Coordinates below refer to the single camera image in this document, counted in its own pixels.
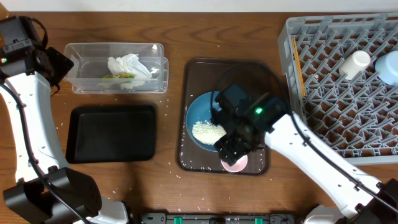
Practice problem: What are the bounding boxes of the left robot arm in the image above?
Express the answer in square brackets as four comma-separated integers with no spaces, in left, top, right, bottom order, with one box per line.
[1,16,129,223]

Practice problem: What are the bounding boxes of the white napkin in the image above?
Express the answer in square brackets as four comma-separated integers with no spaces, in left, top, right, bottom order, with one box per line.
[108,54,152,90]

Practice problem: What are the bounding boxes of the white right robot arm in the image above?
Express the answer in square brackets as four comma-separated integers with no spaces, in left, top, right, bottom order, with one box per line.
[210,84,397,223]

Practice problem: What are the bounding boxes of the grey dishwasher rack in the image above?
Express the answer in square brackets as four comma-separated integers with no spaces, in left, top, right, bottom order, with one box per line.
[278,13,397,165]

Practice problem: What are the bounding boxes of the pile of white rice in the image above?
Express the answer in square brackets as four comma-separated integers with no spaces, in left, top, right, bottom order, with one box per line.
[192,121,226,145]

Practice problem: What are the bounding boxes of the cream plastic cup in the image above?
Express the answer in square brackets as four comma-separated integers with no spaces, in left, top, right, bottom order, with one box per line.
[338,50,371,80]

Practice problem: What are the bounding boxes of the light blue bowl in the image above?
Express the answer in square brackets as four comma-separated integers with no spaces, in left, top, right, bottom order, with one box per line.
[375,50,398,86]

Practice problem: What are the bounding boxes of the dark brown serving tray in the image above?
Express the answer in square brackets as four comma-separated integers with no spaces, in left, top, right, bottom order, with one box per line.
[177,58,272,174]

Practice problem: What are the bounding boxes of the dark blue plate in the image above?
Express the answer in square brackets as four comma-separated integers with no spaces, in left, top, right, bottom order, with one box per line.
[185,91,221,152]

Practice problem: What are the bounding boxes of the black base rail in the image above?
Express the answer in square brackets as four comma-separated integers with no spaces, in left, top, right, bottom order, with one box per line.
[137,213,296,224]

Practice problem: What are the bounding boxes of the clear plastic bin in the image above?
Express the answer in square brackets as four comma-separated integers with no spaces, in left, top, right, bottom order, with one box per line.
[65,42,169,94]

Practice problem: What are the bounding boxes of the black waste bin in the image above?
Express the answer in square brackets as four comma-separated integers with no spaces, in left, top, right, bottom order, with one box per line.
[65,105,156,164]

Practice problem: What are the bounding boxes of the yellow green wrapper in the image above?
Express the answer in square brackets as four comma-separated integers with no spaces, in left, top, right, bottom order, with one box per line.
[103,73,135,79]

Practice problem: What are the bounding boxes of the small pink dish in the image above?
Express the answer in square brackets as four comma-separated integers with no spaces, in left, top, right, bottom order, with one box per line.
[221,155,248,173]

